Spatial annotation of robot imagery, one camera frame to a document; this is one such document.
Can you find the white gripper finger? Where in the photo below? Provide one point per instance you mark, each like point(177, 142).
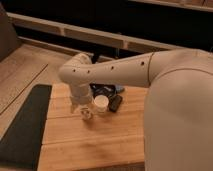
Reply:
point(86, 113)
point(72, 109)

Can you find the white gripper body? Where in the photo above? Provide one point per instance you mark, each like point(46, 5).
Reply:
point(80, 94)

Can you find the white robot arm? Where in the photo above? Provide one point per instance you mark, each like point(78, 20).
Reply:
point(178, 109)

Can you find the black bowl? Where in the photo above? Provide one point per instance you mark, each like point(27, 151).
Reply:
point(102, 89)

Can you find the black rectangular device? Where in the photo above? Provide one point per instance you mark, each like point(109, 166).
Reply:
point(115, 103)

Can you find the blue object behind bowl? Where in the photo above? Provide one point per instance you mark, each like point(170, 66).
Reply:
point(119, 89)

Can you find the black floor mat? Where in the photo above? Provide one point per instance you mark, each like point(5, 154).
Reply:
point(21, 144)

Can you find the white low shelf unit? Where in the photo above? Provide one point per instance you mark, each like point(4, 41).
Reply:
point(90, 35)

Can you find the grey couch corner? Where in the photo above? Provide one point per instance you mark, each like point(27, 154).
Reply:
point(9, 40)

